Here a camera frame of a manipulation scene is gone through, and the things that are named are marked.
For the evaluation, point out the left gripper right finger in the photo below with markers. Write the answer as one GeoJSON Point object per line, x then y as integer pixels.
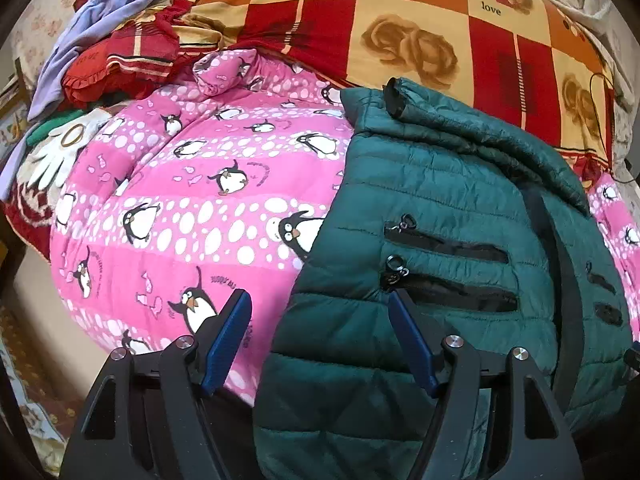
{"type": "Point", "coordinates": [526, 435]}

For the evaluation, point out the green quilted puffer jacket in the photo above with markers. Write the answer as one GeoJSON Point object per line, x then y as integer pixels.
{"type": "Point", "coordinates": [489, 231]}

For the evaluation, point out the white glove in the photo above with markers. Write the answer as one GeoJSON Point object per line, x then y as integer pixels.
{"type": "Point", "coordinates": [55, 161]}

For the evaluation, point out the red orange rose blanket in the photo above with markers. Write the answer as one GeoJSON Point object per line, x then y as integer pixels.
{"type": "Point", "coordinates": [526, 62]}

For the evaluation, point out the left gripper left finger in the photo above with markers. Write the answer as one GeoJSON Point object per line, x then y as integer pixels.
{"type": "Point", "coordinates": [165, 414]}

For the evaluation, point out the lavender cloth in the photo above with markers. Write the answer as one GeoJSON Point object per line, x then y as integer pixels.
{"type": "Point", "coordinates": [95, 20]}

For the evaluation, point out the red striped cushion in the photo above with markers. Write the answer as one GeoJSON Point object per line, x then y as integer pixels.
{"type": "Point", "coordinates": [135, 60]}

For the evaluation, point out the floral bed sheet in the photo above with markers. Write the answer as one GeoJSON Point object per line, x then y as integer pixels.
{"type": "Point", "coordinates": [34, 35]}

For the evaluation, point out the pink penguin quilt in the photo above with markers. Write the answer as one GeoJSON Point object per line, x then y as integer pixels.
{"type": "Point", "coordinates": [217, 182]}

